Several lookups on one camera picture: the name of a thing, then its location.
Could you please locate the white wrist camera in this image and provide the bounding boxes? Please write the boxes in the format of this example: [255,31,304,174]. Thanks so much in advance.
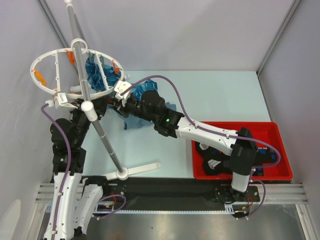
[45,92,77,109]
[113,80,133,107]

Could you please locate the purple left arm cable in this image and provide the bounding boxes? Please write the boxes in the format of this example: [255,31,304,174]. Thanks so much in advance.
[41,103,73,240]

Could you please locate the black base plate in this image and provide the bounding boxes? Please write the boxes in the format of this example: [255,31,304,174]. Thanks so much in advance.
[102,177,262,212]

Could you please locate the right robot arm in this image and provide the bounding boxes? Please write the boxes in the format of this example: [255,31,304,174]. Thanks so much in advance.
[109,90,257,201]

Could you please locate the aluminium rail frame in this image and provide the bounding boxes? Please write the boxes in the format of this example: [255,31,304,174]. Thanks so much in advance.
[34,182,310,205]

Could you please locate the grey stand pole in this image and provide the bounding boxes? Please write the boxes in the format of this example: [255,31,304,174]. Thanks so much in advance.
[63,0,127,176]

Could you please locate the orange clothespin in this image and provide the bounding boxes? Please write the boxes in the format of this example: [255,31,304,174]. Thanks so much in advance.
[32,69,48,87]
[112,60,120,75]
[65,50,76,66]

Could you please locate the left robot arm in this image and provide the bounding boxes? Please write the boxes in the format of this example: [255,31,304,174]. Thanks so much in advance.
[41,100,110,240]

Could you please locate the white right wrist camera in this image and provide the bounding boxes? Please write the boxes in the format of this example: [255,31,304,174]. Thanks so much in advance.
[113,80,133,107]

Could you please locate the blue patterned cloth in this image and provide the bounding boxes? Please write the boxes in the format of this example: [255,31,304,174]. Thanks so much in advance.
[85,55,158,100]

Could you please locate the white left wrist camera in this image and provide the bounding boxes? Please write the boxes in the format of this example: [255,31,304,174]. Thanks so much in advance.
[45,92,77,109]

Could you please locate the white round clip hanger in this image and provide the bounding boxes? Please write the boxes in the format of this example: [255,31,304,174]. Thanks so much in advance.
[29,38,127,101]

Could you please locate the black sports sock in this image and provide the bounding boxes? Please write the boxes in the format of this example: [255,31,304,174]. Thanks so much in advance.
[253,147,277,167]
[195,142,232,176]

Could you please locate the teal clothespin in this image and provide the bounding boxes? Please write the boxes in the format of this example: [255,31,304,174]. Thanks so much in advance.
[99,55,104,66]

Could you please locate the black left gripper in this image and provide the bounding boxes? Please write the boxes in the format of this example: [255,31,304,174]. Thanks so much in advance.
[69,94,110,146]

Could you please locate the red plastic tray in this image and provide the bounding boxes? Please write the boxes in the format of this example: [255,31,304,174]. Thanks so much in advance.
[192,121,293,181]

